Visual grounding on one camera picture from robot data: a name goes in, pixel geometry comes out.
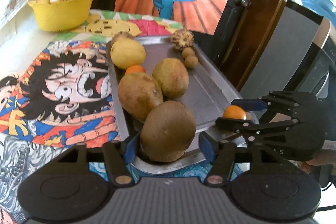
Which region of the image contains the brown longan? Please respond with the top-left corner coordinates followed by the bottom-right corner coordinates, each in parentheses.
top-left (184, 55), bottom-right (198, 68)
top-left (182, 47), bottom-right (196, 58)

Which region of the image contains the metal tray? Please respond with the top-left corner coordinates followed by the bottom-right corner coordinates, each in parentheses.
top-left (106, 35), bottom-right (252, 174)

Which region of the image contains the yellow-brown pear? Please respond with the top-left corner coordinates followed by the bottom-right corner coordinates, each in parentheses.
top-left (118, 73), bottom-right (164, 123)

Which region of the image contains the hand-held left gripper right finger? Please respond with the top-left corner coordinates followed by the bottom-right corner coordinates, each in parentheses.
top-left (199, 132), bottom-right (302, 186)

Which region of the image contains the round brown spotted fruit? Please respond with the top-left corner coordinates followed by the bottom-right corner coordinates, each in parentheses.
top-left (110, 31), bottom-right (135, 46)

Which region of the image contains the brown wooden door frame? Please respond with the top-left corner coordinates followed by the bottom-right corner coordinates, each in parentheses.
top-left (67, 0), bottom-right (309, 92)

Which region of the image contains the yellow lemon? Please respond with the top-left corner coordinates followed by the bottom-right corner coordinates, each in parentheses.
top-left (110, 39), bottom-right (146, 70)

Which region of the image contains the colourful cartoon drawing mat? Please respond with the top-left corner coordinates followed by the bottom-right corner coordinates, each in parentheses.
top-left (0, 30), bottom-right (252, 224)

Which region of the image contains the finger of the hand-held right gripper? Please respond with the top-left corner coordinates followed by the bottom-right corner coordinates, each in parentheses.
top-left (215, 118), bottom-right (300, 147)
top-left (231, 91), bottom-right (301, 119)

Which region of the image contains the person's right hand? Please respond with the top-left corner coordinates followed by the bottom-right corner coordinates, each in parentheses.
top-left (298, 154), bottom-right (328, 174)

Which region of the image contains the brown kiwi with sticker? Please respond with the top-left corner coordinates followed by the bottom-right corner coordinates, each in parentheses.
top-left (140, 100), bottom-right (196, 163)

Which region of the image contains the yellow bear drawing sheet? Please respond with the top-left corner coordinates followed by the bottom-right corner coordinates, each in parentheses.
top-left (68, 9), bottom-right (189, 38)

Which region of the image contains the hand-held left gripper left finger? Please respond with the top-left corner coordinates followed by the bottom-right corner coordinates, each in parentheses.
top-left (37, 134), bottom-right (141, 186)

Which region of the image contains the yellow plastic bowl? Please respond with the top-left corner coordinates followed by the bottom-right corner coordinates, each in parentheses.
top-left (28, 0), bottom-right (101, 32)

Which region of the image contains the small orange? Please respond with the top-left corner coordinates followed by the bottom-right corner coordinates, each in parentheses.
top-left (125, 64), bottom-right (146, 76)
top-left (223, 105), bottom-right (247, 120)

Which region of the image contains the large striped melon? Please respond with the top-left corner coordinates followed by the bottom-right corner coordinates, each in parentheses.
top-left (170, 29), bottom-right (195, 51)

